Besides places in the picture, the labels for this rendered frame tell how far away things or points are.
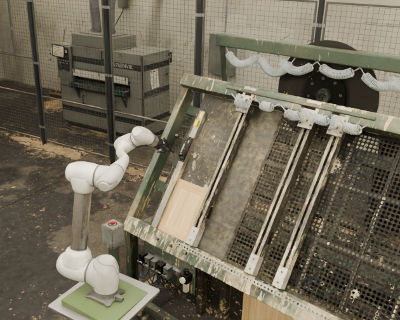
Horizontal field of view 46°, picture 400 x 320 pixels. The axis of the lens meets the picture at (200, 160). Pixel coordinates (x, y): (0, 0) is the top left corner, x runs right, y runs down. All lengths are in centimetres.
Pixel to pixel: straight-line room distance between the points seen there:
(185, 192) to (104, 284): 94
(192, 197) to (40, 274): 190
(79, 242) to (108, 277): 28
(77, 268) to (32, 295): 154
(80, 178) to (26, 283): 204
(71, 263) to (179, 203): 93
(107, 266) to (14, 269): 206
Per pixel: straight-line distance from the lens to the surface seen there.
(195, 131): 354
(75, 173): 279
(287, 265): 295
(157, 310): 389
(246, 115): 334
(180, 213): 344
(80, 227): 292
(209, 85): 357
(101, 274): 293
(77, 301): 308
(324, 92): 356
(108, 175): 272
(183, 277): 328
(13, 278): 475
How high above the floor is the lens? 269
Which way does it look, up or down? 22 degrees down
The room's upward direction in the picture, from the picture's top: 2 degrees clockwise
